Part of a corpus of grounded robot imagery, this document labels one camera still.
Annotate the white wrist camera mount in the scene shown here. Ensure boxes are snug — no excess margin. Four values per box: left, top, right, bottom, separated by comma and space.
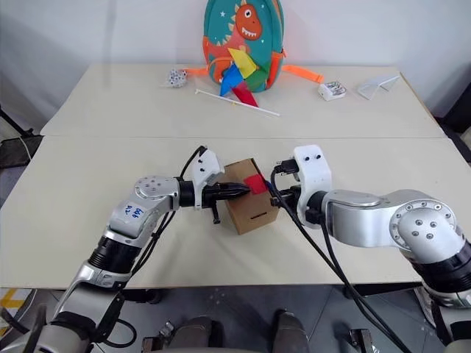
189, 148, 225, 210
292, 145, 334, 231

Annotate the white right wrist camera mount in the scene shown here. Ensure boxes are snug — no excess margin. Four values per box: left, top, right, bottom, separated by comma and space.
292, 145, 334, 231

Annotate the teal dinosaur backpack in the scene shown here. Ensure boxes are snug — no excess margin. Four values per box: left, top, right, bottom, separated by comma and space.
183, 0, 325, 95

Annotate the red block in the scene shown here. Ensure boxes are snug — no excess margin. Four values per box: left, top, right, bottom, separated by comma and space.
243, 175, 268, 195

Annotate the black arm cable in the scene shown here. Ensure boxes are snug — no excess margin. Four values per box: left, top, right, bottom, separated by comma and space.
93, 146, 207, 349
319, 218, 391, 353
270, 161, 411, 353

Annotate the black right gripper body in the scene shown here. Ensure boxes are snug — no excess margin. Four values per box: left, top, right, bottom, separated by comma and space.
270, 186, 302, 209

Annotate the dark grey rounded shape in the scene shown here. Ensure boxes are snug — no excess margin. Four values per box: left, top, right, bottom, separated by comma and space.
172, 315, 224, 353
272, 310, 308, 353

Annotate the brown cardboard box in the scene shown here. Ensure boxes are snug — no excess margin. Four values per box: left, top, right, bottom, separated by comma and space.
223, 157, 280, 235

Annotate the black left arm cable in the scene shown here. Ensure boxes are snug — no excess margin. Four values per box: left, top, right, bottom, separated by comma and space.
93, 146, 207, 349

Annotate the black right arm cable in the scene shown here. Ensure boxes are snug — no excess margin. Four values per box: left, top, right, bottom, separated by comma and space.
319, 218, 391, 353
270, 161, 411, 353

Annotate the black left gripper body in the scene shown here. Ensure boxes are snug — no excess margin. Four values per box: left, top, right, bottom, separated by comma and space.
201, 182, 228, 225

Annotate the colourful pinwheel with white stick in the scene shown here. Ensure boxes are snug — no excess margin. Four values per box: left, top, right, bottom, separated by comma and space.
194, 47, 281, 118

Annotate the small white printed box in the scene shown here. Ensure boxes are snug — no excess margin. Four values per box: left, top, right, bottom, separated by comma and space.
317, 80, 347, 102

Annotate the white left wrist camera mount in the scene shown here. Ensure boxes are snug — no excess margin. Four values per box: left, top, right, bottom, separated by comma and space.
189, 148, 225, 210

